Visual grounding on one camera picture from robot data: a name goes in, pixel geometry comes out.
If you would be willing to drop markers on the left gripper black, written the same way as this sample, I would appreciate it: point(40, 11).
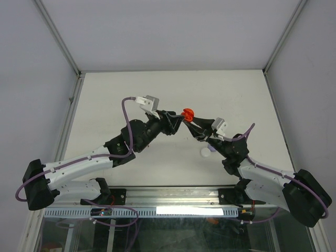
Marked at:
point(170, 124)

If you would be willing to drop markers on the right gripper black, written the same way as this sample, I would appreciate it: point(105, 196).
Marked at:
point(200, 130)

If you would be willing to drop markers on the orange round case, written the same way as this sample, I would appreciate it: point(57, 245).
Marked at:
point(188, 115)

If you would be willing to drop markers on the purple charging case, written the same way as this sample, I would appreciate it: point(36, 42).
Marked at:
point(211, 148)

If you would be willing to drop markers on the white charging case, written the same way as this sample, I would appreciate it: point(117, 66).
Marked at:
point(205, 152)

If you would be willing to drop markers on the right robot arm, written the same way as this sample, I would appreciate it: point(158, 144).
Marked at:
point(299, 193)

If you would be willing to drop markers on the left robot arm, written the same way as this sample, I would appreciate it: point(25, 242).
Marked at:
point(45, 184)

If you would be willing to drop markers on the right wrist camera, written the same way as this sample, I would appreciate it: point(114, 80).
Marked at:
point(219, 127)

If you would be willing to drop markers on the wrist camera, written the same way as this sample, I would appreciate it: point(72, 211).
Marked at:
point(219, 127)
point(149, 104)

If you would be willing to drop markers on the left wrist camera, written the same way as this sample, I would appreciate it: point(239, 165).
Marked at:
point(149, 104)

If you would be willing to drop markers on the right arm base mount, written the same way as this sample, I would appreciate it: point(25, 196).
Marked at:
point(230, 196)

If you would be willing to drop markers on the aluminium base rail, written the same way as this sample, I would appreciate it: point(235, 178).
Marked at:
point(152, 196)

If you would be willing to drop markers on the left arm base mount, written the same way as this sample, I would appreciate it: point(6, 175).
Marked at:
point(116, 196)

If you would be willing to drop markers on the white slotted cable duct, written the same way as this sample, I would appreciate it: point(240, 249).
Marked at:
point(142, 212)

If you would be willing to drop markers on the right aluminium frame post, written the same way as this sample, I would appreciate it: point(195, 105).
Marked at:
point(285, 34)

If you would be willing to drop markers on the aluminium frame post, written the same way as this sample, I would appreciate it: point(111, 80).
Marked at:
point(285, 34)
point(44, 13)

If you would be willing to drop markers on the left aluminium frame post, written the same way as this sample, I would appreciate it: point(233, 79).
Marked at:
point(44, 13)

